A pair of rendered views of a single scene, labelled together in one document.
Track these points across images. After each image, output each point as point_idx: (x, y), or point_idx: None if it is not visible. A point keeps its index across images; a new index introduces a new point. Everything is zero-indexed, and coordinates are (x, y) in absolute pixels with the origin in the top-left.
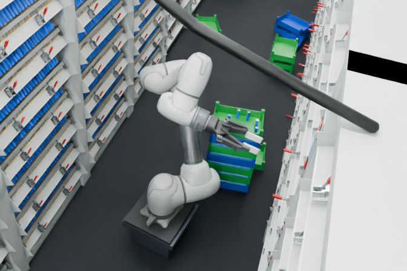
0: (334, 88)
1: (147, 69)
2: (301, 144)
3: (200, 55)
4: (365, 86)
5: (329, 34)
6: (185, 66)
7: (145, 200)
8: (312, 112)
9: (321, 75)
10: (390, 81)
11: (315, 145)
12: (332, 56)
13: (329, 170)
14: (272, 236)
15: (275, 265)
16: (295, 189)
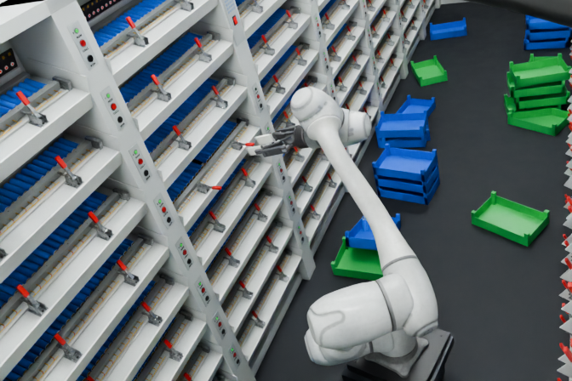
0: None
1: (415, 279)
2: (193, 206)
3: (305, 88)
4: None
5: (82, 184)
6: (327, 95)
7: (425, 362)
8: (174, 162)
9: (155, 116)
10: None
11: None
12: (160, 36)
13: None
14: (256, 237)
15: (270, 110)
16: (237, 95)
